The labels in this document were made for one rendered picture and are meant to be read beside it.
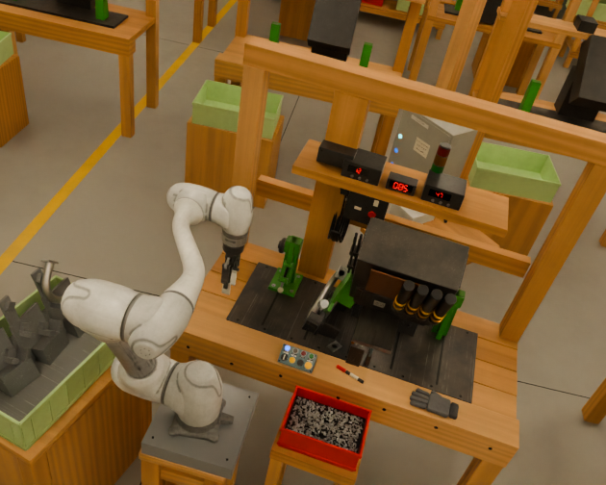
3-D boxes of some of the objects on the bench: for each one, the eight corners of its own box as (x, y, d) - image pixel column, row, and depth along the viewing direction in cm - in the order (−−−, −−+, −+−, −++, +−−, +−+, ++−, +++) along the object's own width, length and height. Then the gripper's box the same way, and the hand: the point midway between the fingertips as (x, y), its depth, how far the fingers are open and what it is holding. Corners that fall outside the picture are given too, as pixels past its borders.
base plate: (470, 406, 247) (471, 403, 246) (225, 321, 261) (225, 319, 260) (476, 336, 280) (478, 333, 278) (258, 265, 294) (258, 261, 292)
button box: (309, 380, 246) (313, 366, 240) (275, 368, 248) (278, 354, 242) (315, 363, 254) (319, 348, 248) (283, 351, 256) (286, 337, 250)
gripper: (233, 222, 213) (228, 270, 228) (214, 252, 200) (209, 301, 214) (253, 229, 212) (246, 276, 227) (234, 259, 199) (228, 307, 213)
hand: (229, 282), depth 219 cm, fingers open, 5 cm apart
